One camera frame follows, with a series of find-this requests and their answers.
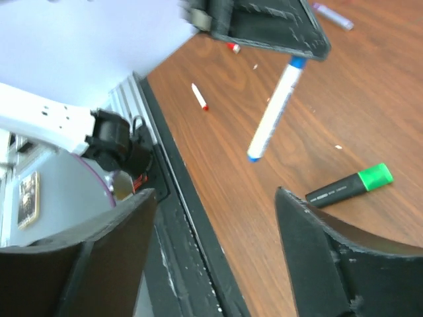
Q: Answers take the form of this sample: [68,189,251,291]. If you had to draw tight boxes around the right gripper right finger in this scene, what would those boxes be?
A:
[275,187,422,316]

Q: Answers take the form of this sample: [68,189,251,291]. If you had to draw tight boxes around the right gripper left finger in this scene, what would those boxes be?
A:
[1,189,157,316]

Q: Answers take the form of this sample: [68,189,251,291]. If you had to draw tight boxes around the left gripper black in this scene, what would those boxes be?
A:
[185,0,331,61]

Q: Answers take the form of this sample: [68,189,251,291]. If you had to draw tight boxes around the purple pen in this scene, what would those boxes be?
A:
[312,3,354,31]

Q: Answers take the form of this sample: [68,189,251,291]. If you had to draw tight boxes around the white pen blue tip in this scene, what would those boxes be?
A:
[247,64,303,162]

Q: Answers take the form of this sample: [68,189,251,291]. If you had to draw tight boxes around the green highlighter pen black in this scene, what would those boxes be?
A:
[305,173,367,208]

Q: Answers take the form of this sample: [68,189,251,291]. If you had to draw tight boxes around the green highlighter cap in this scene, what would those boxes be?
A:
[358,163,394,192]

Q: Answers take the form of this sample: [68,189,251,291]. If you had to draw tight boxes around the blue pen cap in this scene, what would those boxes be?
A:
[289,56,307,69]

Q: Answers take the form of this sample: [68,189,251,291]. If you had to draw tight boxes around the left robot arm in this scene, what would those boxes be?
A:
[1,1,331,178]

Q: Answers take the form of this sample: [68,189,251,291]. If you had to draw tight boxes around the red pen cap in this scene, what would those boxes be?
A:
[226,42,241,54]

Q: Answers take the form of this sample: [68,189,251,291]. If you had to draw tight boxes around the white pen red tip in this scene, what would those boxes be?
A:
[191,83,209,111]

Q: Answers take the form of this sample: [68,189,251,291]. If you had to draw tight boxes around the smartphone with patterned case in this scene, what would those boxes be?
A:
[17,171,40,230]

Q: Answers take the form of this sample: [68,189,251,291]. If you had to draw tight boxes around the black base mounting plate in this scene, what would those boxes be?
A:
[134,74,250,316]

